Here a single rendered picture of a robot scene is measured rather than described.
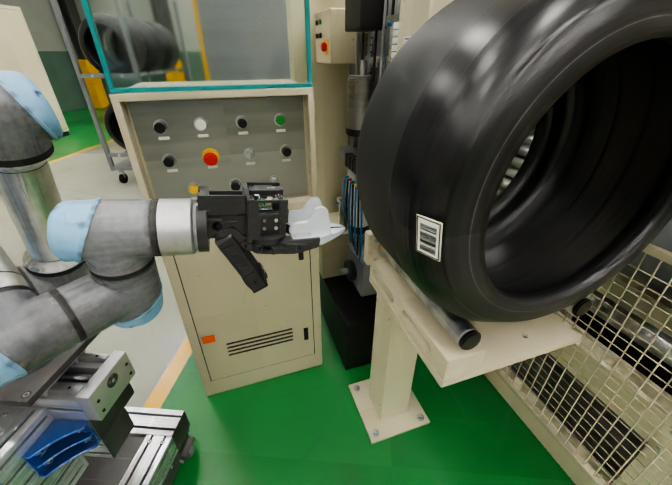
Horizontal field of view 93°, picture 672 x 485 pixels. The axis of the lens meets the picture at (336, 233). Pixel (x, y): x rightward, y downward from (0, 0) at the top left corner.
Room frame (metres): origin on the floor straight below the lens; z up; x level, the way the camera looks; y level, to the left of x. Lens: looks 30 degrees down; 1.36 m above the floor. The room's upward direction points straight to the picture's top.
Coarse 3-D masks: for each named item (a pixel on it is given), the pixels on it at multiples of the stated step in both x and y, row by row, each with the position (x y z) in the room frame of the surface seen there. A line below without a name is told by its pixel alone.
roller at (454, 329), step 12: (384, 252) 0.71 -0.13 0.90; (396, 264) 0.65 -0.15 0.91; (408, 276) 0.59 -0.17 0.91; (432, 312) 0.49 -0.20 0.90; (444, 312) 0.47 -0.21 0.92; (444, 324) 0.45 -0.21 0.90; (456, 324) 0.44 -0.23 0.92; (468, 324) 0.43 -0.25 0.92; (456, 336) 0.42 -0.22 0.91; (468, 336) 0.41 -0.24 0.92; (480, 336) 0.42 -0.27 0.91; (468, 348) 0.41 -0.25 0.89
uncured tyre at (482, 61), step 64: (512, 0) 0.46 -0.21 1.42; (576, 0) 0.42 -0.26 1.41; (640, 0) 0.42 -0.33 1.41; (448, 64) 0.45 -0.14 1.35; (512, 64) 0.40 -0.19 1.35; (576, 64) 0.40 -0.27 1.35; (640, 64) 0.64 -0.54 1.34; (384, 128) 0.50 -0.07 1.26; (448, 128) 0.39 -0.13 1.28; (512, 128) 0.38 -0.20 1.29; (576, 128) 0.76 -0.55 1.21; (640, 128) 0.65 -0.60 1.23; (384, 192) 0.46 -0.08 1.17; (448, 192) 0.37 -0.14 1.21; (512, 192) 0.75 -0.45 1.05; (576, 192) 0.70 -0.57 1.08; (640, 192) 0.60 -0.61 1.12; (448, 256) 0.37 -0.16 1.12; (512, 256) 0.65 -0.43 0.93; (576, 256) 0.58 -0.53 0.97; (512, 320) 0.42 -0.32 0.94
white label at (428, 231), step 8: (424, 216) 0.38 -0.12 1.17; (416, 224) 0.38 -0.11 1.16; (424, 224) 0.37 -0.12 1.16; (432, 224) 0.36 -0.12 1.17; (440, 224) 0.35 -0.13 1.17; (416, 232) 0.38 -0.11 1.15; (424, 232) 0.37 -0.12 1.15; (432, 232) 0.36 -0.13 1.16; (440, 232) 0.35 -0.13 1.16; (416, 240) 0.39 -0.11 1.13; (424, 240) 0.37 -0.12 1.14; (432, 240) 0.36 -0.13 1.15; (440, 240) 0.35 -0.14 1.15; (416, 248) 0.39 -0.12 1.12; (424, 248) 0.37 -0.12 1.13; (432, 248) 0.36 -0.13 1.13; (440, 248) 0.36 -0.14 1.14; (432, 256) 0.36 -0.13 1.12; (440, 256) 0.36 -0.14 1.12
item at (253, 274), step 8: (216, 240) 0.37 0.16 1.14; (224, 240) 0.37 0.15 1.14; (232, 240) 0.37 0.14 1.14; (224, 248) 0.37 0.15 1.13; (232, 248) 0.37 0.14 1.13; (240, 248) 0.38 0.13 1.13; (232, 256) 0.37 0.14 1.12; (240, 256) 0.37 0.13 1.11; (248, 256) 0.39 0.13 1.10; (232, 264) 0.37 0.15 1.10; (240, 264) 0.37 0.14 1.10; (248, 264) 0.38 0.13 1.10; (256, 264) 0.40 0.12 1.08; (240, 272) 0.37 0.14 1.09; (248, 272) 0.38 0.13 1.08; (256, 272) 0.38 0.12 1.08; (264, 272) 0.40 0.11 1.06; (248, 280) 0.38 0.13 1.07; (256, 280) 0.38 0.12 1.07; (264, 280) 0.39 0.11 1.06; (256, 288) 0.38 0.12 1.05
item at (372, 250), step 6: (366, 234) 0.73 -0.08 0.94; (372, 234) 0.72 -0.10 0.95; (366, 240) 0.73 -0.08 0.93; (372, 240) 0.72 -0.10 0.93; (366, 246) 0.73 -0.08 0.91; (372, 246) 0.72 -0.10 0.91; (378, 246) 0.73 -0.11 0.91; (366, 252) 0.73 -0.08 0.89; (372, 252) 0.72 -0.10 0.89; (378, 252) 0.73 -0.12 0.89; (366, 258) 0.73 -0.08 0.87; (372, 258) 0.72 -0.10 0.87; (378, 258) 0.73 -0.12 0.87; (384, 258) 0.74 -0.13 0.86
